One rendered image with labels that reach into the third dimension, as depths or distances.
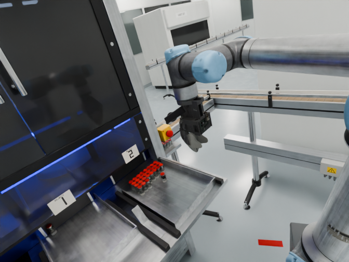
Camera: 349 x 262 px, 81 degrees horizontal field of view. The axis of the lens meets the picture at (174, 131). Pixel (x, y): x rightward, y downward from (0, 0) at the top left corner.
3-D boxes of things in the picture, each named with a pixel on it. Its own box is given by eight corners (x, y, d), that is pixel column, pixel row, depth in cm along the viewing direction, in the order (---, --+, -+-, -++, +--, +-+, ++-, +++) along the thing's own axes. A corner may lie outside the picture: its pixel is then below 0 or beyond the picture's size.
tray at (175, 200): (123, 195, 95) (121, 189, 93) (162, 163, 110) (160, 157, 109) (176, 230, 72) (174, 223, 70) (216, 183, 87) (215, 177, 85)
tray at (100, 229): (40, 241, 83) (36, 235, 81) (96, 198, 98) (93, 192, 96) (72, 301, 60) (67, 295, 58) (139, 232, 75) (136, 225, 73)
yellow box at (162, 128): (156, 139, 118) (152, 129, 115) (164, 133, 123) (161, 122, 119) (165, 142, 113) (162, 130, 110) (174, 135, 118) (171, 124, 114)
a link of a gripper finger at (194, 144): (202, 159, 70) (197, 136, 66) (189, 155, 74) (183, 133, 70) (207, 154, 72) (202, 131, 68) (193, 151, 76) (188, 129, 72)
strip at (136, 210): (136, 220, 80) (131, 210, 78) (142, 214, 82) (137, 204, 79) (160, 238, 70) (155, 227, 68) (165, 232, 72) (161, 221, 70)
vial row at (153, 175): (136, 193, 94) (133, 185, 92) (163, 169, 104) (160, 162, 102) (139, 194, 92) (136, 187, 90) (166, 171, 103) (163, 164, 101)
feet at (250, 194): (240, 208, 178) (239, 196, 171) (263, 173, 207) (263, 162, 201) (249, 212, 172) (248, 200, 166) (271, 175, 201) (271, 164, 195)
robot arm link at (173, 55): (172, 49, 53) (157, 51, 60) (182, 90, 58) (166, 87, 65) (196, 41, 56) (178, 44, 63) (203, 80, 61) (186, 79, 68)
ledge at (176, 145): (151, 152, 127) (150, 149, 126) (165, 141, 135) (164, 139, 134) (167, 157, 117) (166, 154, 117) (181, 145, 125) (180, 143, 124)
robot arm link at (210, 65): (236, 41, 49) (206, 45, 58) (201, 54, 45) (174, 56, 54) (239, 74, 53) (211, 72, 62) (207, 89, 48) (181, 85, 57)
